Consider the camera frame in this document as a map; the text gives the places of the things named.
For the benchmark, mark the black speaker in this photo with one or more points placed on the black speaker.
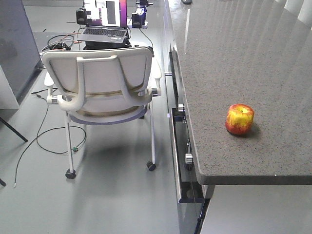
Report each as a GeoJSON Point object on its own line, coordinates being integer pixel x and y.
{"type": "Point", "coordinates": [137, 20]}
{"type": "Point", "coordinates": [81, 17]}

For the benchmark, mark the grey stone counter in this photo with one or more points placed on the grey stone counter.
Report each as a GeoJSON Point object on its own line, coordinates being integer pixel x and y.
{"type": "Point", "coordinates": [257, 53]}

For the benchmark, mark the black tripod leg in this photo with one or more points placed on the black tripod leg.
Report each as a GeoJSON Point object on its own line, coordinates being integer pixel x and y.
{"type": "Point", "coordinates": [13, 130]}

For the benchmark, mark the white office chair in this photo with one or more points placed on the white office chair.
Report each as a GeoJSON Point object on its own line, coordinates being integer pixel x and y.
{"type": "Point", "coordinates": [101, 87]}

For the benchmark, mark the black right speaker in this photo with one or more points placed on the black right speaker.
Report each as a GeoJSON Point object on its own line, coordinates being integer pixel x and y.
{"type": "Point", "coordinates": [137, 20]}

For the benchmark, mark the grey cabinet at left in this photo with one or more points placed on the grey cabinet at left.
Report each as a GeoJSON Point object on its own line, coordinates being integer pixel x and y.
{"type": "Point", "coordinates": [19, 55]}

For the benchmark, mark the black left speaker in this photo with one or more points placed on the black left speaker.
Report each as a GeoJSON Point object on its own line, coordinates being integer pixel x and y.
{"type": "Point", "coordinates": [81, 17]}

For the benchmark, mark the grey open laptop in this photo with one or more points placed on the grey open laptop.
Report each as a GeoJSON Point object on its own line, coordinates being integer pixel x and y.
{"type": "Point", "coordinates": [104, 20]}

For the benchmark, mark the red yellow apple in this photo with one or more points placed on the red yellow apple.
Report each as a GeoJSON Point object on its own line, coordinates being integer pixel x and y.
{"type": "Point", "coordinates": [239, 119]}

